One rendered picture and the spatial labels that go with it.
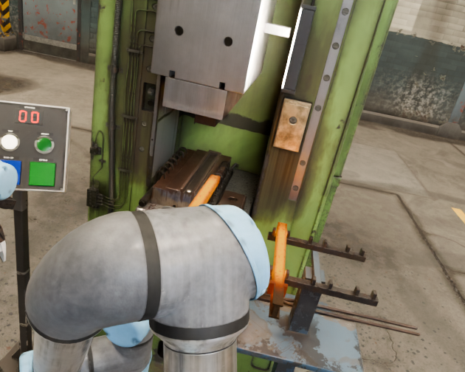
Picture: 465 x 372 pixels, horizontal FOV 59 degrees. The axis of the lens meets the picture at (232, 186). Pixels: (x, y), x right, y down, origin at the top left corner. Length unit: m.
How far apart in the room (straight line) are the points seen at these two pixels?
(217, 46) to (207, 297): 0.95
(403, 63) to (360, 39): 6.16
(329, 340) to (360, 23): 0.98
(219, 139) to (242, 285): 1.43
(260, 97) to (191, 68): 0.53
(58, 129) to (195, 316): 1.11
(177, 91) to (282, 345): 0.84
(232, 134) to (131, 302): 1.47
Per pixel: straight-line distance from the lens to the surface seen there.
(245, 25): 1.26
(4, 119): 1.50
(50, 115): 1.48
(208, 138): 1.86
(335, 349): 1.40
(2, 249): 1.17
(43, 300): 0.45
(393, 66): 7.52
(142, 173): 1.64
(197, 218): 0.44
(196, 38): 1.30
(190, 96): 1.33
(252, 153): 1.84
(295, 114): 1.41
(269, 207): 1.55
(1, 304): 2.49
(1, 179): 0.89
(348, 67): 1.41
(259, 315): 1.41
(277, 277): 1.12
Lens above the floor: 1.65
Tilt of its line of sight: 25 degrees down
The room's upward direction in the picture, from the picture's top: 12 degrees clockwise
